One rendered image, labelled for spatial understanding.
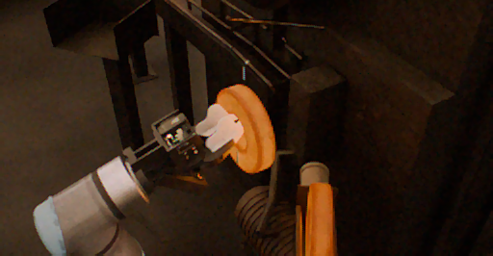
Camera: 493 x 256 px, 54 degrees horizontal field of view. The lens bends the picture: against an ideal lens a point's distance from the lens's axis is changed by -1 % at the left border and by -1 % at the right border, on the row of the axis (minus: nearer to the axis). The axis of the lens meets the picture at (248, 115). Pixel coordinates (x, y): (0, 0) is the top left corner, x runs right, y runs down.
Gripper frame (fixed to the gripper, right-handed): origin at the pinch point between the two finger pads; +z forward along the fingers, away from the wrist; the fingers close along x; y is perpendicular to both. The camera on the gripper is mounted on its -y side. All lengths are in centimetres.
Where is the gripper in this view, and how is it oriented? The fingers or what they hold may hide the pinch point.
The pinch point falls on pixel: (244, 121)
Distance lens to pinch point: 83.4
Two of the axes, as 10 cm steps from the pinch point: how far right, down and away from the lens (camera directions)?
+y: -2.4, -6.4, -7.3
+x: -5.0, -5.6, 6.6
